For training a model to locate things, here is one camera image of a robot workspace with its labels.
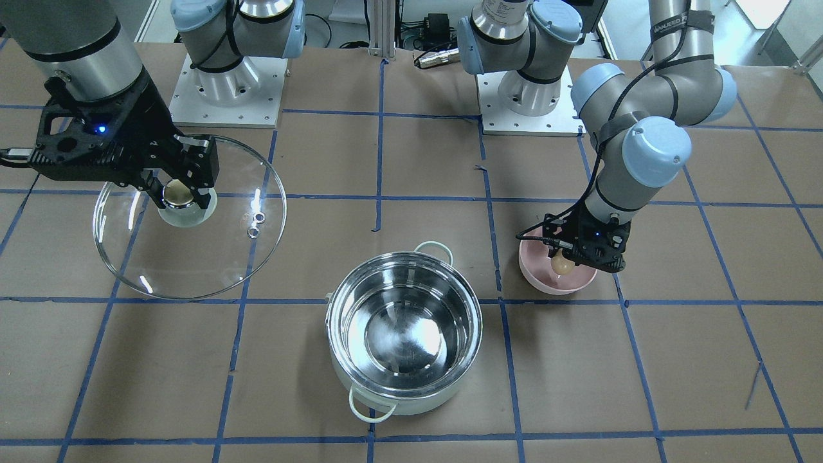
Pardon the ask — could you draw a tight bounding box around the pink bowl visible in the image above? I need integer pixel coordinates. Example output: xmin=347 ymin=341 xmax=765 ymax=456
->
xmin=518 ymin=241 xmax=599 ymax=295

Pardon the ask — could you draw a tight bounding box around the glass pot lid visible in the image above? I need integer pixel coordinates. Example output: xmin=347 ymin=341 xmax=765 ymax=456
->
xmin=92 ymin=136 xmax=287 ymax=301

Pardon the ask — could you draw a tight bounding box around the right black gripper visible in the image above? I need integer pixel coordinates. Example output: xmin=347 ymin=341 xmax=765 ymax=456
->
xmin=30 ymin=70 xmax=219 ymax=209

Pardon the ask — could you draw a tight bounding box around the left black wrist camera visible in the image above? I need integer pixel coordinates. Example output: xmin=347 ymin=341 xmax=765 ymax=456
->
xmin=515 ymin=213 xmax=574 ymax=250

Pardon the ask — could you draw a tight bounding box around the brown egg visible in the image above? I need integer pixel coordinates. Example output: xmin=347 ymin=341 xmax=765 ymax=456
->
xmin=550 ymin=251 xmax=575 ymax=276

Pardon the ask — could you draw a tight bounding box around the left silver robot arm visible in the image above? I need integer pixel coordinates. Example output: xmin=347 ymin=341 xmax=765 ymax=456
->
xmin=456 ymin=1 xmax=737 ymax=273

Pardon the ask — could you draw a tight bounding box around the silver cable connector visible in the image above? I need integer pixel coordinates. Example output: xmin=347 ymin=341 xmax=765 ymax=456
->
xmin=413 ymin=49 xmax=460 ymax=69

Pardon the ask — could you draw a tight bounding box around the aluminium frame post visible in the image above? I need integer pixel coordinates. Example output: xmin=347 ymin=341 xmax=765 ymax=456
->
xmin=365 ymin=1 xmax=399 ymax=61

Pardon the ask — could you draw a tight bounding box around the pale green steel pot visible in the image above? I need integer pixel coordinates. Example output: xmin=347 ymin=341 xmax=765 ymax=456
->
xmin=325 ymin=241 xmax=483 ymax=424

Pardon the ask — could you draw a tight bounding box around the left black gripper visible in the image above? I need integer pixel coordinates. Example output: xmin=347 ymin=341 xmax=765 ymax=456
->
xmin=563 ymin=207 xmax=631 ymax=273

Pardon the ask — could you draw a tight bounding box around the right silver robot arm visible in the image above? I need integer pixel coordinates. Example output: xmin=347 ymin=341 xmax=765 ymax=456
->
xmin=2 ymin=1 xmax=305 ymax=210

